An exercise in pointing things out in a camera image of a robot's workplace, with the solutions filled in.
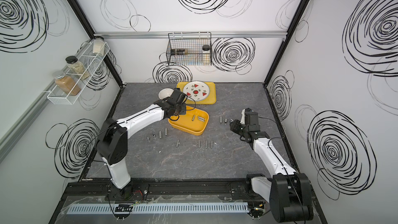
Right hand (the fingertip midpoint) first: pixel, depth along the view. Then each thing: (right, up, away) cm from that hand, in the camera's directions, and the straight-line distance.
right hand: (232, 124), depth 86 cm
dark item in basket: (-34, +43, +8) cm, 55 cm away
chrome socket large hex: (+1, 0, +12) cm, 12 cm away
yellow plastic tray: (-10, +14, +25) cm, 30 cm away
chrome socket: (-43, -7, +7) cm, 44 cm away
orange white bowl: (-44, +18, +22) cm, 52 cm away
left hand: (-29, +9, +7) cm, 31 cm away
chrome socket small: (-46, -8, +5) cm, 47 cm away
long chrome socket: (-5, +1, +13) cm, 14 cm away
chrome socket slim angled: (-15, -12, +3) cm, 19 cm away
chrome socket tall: (-39, -6, +7) cm, 40 cm away
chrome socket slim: (-12, -12, +3) cm, 17 cm away
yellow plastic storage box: (-22, 0, +13) cm, 26 cm away
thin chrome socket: (-32, -12, +3) cm, 34 cm away
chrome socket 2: (-23, +2, +13) cm, 27 cm away
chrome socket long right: (-18, +1, +13) cm, 22 cm away
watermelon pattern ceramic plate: (-21, +20, +30) cm, 42 cm away
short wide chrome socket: (-2, 0, +13) cm, 13 cm away
